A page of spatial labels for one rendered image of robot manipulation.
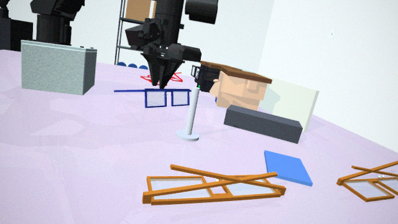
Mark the white flat panel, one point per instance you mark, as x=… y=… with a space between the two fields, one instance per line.
x=288 y=100

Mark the blue flat square plate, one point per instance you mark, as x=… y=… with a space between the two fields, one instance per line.
x=287 y=168

